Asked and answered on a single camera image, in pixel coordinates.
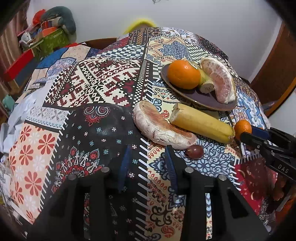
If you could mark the large orange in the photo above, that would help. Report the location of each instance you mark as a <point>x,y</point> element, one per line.
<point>183,75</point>

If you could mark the small mandarin orange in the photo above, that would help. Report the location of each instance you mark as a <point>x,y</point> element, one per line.
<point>240,127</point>

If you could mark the dark red grape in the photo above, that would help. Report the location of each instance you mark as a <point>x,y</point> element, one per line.
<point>195,152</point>

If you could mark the dark purple plate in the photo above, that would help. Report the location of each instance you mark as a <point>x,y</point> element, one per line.
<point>195,95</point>

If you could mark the yellow banana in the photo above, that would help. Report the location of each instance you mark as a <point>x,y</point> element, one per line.
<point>198,122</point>

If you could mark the yellow foam arch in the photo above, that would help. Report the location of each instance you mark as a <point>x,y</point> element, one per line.
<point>139,24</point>

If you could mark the red plastic bag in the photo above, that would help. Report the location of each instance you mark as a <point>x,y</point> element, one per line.
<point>37,17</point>

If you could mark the colourful patchwork tablecloth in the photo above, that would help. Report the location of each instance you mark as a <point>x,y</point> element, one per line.
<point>82,118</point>

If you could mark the grey neck pillow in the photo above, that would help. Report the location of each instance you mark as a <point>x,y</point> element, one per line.
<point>62,17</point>

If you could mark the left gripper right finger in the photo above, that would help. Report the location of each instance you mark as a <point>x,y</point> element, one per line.
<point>176,170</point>

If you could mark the small banana piece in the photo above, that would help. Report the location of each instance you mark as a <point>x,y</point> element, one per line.
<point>206,84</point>

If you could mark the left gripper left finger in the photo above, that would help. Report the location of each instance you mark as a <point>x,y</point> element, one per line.
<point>119,167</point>

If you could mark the peeled pomelo segment on plate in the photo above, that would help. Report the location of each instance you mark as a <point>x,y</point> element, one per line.
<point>222,79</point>

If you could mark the red box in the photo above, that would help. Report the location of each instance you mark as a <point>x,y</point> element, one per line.
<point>18,65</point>

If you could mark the green storage box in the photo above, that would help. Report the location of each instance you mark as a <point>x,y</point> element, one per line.
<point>48,41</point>

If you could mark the striped curtain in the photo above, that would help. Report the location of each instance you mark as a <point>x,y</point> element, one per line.
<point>10,50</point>

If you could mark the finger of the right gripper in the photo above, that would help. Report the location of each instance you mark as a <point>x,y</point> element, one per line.
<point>255,142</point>
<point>260,133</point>

